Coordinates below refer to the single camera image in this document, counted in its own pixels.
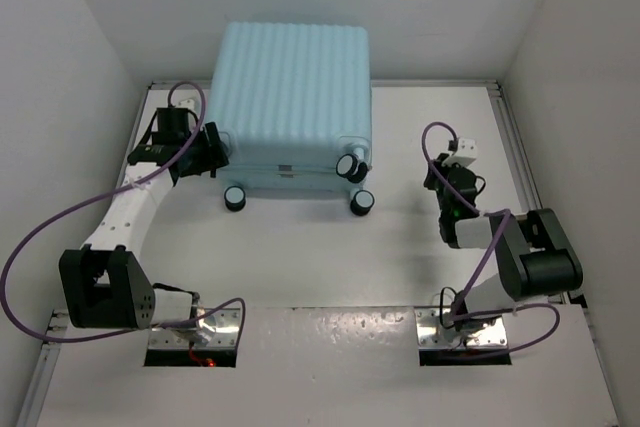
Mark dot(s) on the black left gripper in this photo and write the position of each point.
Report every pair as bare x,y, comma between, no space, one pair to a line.
214,158

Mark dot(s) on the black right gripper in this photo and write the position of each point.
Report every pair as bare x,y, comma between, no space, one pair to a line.
439,162

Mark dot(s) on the light blue suitcase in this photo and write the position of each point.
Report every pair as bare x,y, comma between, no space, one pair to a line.
293,107

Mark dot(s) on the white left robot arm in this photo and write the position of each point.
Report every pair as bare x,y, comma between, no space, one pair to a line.
104,285

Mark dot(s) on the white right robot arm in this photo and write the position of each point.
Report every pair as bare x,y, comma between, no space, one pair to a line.
533,254

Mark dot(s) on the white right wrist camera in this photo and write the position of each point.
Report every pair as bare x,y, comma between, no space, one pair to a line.
461,152

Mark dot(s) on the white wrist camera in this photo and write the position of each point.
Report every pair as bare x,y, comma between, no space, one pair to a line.
190,103
461,152

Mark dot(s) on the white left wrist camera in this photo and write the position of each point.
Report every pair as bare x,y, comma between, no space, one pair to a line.
190,103

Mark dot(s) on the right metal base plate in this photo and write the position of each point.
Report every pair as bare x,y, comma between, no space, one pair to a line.
482,334

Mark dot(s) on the metal base plate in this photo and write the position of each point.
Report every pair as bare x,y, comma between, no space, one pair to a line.
482,334
218,332

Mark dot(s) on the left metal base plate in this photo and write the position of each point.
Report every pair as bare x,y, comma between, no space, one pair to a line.
218,332

